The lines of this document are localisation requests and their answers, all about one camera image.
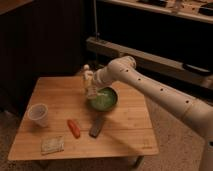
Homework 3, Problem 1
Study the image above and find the upper shelf with items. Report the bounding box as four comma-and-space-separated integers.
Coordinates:
100, 0, 213, 24

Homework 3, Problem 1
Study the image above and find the grey rectangular block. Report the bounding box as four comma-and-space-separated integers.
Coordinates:
89, 116, 105, 138

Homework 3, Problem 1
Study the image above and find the wooden table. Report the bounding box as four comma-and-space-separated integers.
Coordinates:
8, 76, 159, 160

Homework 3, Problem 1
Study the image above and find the orange carrot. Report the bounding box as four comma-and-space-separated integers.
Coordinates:
67, 120, 80, 139

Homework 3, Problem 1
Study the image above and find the green ceramic bowl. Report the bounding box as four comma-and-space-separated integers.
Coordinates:
88, 87, 118, 112

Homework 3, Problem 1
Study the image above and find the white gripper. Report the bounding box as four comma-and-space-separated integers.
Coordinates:
83, 64, 98, 95

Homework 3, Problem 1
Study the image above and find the metal pole stand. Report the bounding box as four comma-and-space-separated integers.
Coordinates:
93, 0, 100, 41

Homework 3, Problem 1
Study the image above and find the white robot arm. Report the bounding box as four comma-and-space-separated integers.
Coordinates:
83, 56, 213, 171

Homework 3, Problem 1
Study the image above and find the clear plastic cup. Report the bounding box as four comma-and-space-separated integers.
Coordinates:
27, 103, 48, 127

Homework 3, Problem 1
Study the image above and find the small clear bottle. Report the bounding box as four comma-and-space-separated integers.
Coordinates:
86, 88, 107, 100

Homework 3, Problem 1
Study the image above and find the long grey bench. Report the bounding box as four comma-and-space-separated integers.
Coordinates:
86, 37, 213, 90

